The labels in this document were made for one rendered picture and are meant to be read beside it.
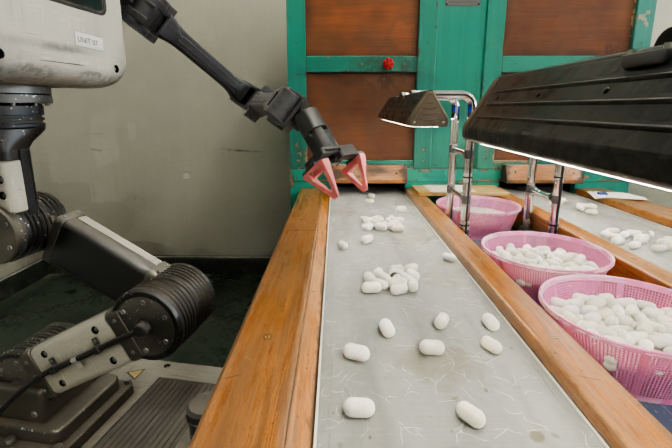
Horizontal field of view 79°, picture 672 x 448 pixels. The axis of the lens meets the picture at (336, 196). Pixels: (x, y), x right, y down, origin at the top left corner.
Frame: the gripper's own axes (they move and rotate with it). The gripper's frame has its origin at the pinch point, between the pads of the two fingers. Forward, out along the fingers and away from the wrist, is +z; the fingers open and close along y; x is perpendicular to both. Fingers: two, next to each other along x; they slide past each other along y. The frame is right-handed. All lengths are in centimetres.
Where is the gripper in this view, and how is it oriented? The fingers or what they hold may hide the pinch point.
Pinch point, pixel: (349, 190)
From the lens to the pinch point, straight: 84.2
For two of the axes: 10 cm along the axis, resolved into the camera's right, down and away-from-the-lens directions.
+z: 4.9, 8.4, -2.4
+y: -6.4, 1.6, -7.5
